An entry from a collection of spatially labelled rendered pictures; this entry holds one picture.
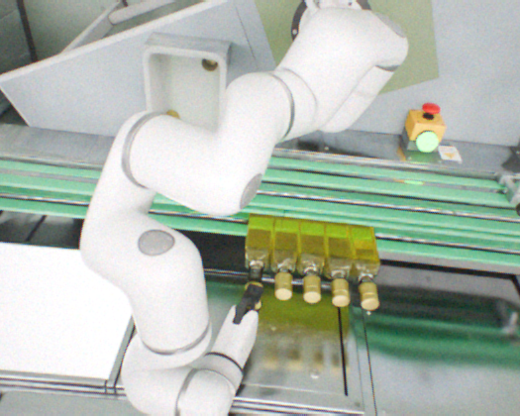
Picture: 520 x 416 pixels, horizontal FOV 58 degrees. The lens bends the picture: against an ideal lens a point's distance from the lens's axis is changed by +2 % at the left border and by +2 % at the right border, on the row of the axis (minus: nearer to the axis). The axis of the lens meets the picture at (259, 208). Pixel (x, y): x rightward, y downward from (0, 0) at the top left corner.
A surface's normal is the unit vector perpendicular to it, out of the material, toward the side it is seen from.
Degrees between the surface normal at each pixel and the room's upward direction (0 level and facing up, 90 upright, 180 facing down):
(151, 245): 79
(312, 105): 63
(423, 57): 1
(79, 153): 90
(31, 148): 90
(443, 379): 91
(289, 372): 90
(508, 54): 0
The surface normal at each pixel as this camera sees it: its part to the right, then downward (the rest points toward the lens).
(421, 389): 0.09, -0.77
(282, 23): -0.08, 0.65
